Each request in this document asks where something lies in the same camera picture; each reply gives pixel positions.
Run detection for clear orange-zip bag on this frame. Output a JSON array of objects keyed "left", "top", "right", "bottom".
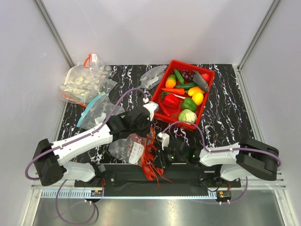
[{"left": 108, "top": 134, "right": 154, "bottom": 166}]

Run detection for yellow toy mango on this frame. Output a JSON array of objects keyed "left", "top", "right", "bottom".
[{"left": 187, "top": 86, "right": 205, "bottom": 97}]

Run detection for red toy apple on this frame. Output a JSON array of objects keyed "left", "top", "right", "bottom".
[{"left": 202, "top": 73, "right": 211, "bottom": 84}]

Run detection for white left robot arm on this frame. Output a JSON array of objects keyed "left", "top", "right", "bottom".
[{"left": 33, "top": 107, "right": 154, "bottom": 186}]

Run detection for green toy cucumber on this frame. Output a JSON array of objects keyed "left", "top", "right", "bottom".
[{"left": 175, "top": 82, "right": 197, "bottom": 90}]

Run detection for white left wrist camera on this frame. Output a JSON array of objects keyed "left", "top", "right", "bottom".
[{"left": 143, "top": 98, "right": 158, "bottom": 121}]

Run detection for yellow toy lemon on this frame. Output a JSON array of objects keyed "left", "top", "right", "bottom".
[{"left": 191, "top": 92, "right": 204, "bottom": 106}]

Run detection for clear blue-zip bag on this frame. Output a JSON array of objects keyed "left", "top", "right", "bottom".
[{"left": 77, "top": 92, "right": 115, "bottom": 130}]

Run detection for pale green toy cabbage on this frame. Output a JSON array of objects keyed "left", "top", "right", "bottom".
[{"left": 178, "top": 109, "right": 197, "bottom": 123}]

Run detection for green toy bell pepper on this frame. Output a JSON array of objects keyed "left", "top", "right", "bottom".
[{"left": 181, "top": 97, "right": 198, "bottom": 112}]

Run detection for small clear bag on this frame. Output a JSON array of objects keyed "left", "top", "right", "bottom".
[{"left": 139, "top": 65, "right": 167, "bottom": 90}]

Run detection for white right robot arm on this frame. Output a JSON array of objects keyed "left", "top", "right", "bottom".
[{"left": 158, "top": 134, "right": 280, "bottom": 187}]

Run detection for red toy bell pepper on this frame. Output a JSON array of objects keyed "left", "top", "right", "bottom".
[{"left": 162, "top": 94, "right": 180, "bottom": 109}]

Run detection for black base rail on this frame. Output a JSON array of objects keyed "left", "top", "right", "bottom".
[{"left": 74, "top": 162, "right": 243, "bottom": 197}]

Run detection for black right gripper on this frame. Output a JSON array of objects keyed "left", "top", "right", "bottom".
[{"left": 151, "top": 144, "right": 187, "bottom": 170}]

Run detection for orange toy carrot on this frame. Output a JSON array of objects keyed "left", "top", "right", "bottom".
[{"left": 161, "top": 88, "right": 185, "bottom": 95}]

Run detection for red toy chili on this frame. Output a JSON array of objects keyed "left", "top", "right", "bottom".
[{"left": 158, "top": 92, "right": 171, "bottom": 117}]

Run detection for green toy pea pod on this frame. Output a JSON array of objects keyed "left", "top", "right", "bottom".
[{"left": 174, "top": 69, "right": 184, "bottom": 85}]

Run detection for red toy lobster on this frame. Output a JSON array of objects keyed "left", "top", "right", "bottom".
[{"left": 141, "top": 127, "right": 173, "bottom": 189}]

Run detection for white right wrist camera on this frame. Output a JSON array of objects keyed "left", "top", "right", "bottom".
[{"left": 157, "top": 132, "right": 170, "bottom": 150}]

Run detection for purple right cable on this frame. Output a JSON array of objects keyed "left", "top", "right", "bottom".
[{"left": 161, "top": 121, "right": 282, "bottom": 204}]

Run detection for grey toy fish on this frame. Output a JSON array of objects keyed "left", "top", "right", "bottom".
[{"left": 193, "top": 71, "right": 209, "bottom": 92}]

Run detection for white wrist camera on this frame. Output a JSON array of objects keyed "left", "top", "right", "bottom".
[
  {"left": 143, "top": 98, "right": 158, "bottom": 121},
  {"left": 157, "top": 132, "right": 170, "bottom": 150}
]

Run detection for purple toy grapes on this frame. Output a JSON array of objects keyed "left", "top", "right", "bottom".
[{"left": 180, "top": 70, "right": 195, "bottom": 82}]

